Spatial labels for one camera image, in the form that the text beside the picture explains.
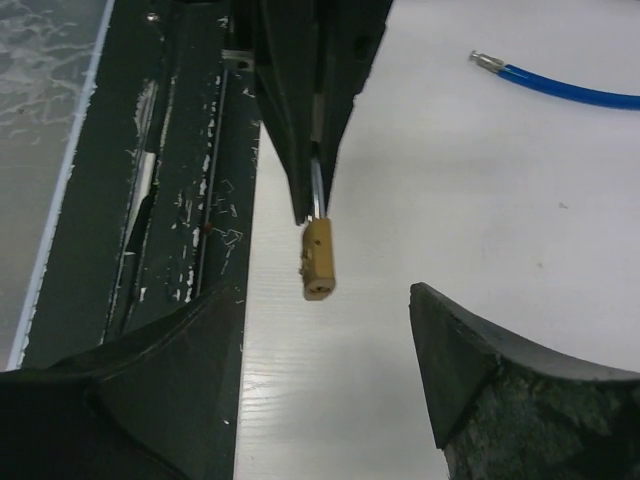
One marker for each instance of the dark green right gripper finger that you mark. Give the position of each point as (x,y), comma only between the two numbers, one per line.
(285,56)
(350,35)

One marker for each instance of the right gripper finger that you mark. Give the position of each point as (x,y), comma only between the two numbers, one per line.
(504,407)
(156,403)

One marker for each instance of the long shackle brass padlock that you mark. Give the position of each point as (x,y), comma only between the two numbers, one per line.
(317,260)

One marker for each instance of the blue cable lock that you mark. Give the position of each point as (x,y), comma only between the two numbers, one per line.
(555,88)

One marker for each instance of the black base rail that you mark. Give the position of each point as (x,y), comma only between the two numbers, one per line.
(155,204)

